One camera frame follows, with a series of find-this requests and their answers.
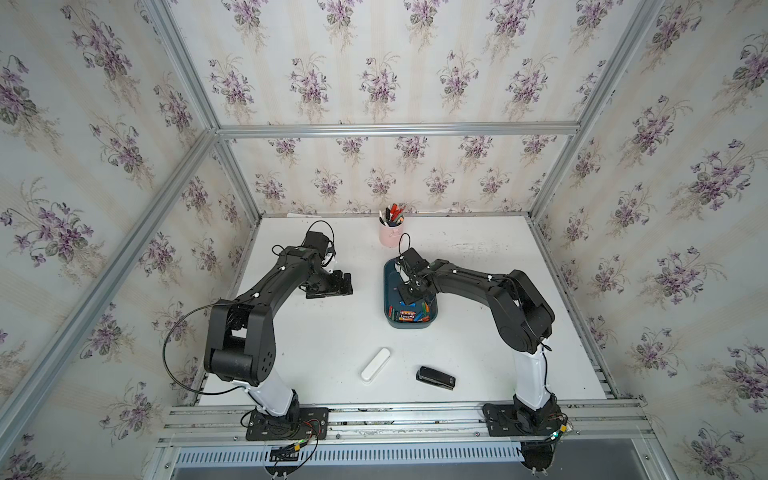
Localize pink pen cup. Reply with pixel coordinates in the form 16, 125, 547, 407
379, 221, 405, 248

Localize black stapler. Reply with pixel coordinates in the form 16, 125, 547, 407
416, 366, 456, 390

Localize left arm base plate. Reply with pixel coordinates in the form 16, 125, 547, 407
241, 407, 330, 441

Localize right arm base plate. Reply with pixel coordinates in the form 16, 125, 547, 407
481, 397, 568, 441

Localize teal plastic storage box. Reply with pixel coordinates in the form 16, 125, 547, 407
383, 258, 439, 329

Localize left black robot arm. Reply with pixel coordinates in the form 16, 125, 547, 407
203, 229, 353, 423

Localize aluminium front rail frame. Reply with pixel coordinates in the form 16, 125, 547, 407
143, 399, 676, 479

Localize pens in cup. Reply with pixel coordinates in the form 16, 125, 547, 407
379, 203, 404, 228

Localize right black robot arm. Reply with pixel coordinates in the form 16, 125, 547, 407
395, 248, 555, 411

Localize white rectangular case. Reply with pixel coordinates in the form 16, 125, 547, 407
360, 347, 392, 383

